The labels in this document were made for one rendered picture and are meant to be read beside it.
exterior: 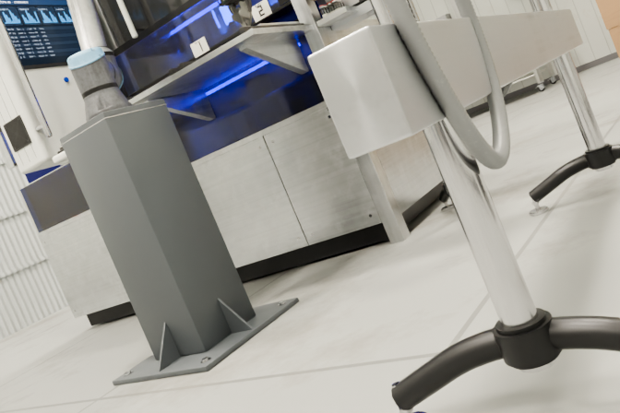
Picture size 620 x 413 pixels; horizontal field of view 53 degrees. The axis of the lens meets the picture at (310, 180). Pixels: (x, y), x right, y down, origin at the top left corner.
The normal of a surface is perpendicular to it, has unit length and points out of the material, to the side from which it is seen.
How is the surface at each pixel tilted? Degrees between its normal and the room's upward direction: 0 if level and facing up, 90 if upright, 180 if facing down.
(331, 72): 90
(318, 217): 90
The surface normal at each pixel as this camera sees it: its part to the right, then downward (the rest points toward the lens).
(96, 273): -0.48, 0.25
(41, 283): 0.75, -0.29
